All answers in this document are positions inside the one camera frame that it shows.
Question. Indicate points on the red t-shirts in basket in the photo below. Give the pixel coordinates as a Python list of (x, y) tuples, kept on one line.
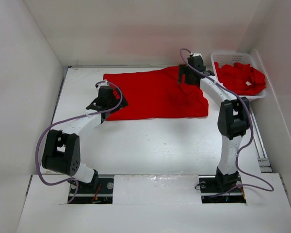
[(241, 79)]

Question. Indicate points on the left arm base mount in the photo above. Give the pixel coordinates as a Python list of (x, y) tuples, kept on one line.
[(101, 193)]

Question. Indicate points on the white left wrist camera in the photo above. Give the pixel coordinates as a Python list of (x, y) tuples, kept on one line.
[(102, 84)]

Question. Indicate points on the white plastic basket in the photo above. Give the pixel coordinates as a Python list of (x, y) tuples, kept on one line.
[(230, 58)]

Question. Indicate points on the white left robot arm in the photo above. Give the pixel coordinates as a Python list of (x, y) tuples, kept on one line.
[(62, 151)]

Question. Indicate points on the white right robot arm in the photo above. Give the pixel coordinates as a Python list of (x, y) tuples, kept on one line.
[(233, 120)]

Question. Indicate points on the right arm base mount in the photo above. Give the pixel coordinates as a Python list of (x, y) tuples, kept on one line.
[(213, 192)]

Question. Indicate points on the red t-shirt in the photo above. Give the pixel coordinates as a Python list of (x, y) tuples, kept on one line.
[(157, 94)]

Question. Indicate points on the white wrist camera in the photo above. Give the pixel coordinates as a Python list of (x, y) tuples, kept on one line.
[(195, 55), (102, 84)]

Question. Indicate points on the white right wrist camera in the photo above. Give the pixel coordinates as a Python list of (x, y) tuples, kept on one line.
[(195, 55)]

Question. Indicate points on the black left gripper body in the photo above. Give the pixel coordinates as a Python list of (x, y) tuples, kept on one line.
[(114, 102)]

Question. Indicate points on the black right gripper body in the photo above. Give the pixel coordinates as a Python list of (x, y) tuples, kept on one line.
[(204, 68)]

